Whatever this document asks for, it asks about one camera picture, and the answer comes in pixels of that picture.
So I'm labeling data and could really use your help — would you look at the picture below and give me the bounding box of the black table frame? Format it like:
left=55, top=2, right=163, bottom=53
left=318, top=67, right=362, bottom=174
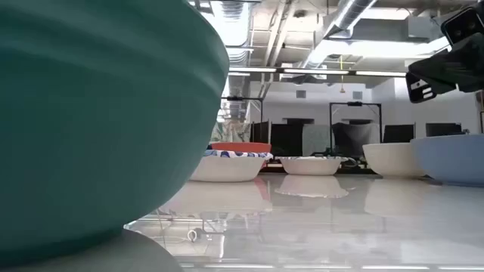
left=260, top=164, right=381, bottom=175

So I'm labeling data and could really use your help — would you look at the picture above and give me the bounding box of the white plastic bowl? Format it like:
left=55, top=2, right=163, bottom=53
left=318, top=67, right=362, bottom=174
left=361, top=142, right=427, bottom=179

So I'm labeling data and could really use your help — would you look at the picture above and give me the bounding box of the grey partition panel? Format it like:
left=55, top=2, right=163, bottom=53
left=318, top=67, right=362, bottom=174
left=302, top=124, right=331, bottom=157

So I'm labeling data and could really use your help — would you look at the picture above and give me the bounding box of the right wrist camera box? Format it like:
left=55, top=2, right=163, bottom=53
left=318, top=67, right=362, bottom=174
left=439, top=4, right=484, bottom=47

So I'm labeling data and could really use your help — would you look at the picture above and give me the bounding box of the long ceiling light bar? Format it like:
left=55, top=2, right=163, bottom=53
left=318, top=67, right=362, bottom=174
left=228, top=66, right=408, bottom=78

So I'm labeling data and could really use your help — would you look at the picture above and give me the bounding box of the corrugated silver ventilation duct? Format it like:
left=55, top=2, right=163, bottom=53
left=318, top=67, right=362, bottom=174
left=219, top=0, right=253, bottom=67

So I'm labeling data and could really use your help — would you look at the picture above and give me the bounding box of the light blue plastic bowl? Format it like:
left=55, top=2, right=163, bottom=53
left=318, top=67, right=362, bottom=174
left=409, top=133, right=484, bottom=187

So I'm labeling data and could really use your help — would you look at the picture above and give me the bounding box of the blue patterned paper bowl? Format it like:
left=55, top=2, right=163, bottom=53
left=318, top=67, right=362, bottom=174
left=275, top=155, right=349, bottom=177
left=189, top=149, right=275, bottom=184

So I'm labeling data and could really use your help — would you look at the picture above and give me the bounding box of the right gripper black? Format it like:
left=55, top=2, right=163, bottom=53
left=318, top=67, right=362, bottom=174
left=405, top=33, right=484, bottom=104

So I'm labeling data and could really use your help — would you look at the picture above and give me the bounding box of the black partition panel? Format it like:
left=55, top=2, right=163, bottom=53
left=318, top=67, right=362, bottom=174
left=269, top=123, right=304, bottom=157

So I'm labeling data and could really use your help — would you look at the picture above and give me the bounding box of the black frame stand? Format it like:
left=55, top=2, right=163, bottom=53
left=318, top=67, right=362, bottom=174
left=329, top=100, right=383, bottom=158

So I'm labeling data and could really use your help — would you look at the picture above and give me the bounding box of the red-orange plastic bowl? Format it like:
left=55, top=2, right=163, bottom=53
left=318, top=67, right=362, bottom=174
left=209, top=141, right=273, bottom=154

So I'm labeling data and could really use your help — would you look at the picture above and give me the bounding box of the black computer monitor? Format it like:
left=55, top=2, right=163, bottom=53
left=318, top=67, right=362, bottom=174
left=383, top=123, right=416, bottom=144
left=425, top=122, right=464, bottom=138

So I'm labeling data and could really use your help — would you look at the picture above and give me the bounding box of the dark green plastic bowl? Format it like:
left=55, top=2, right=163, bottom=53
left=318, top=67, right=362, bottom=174
left=0, top=0, right=231, bottom=262

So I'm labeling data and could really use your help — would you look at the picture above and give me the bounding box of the thin yellow hanging cord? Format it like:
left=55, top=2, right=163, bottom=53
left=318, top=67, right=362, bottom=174
left=338, top=54, right=346, bottom=94

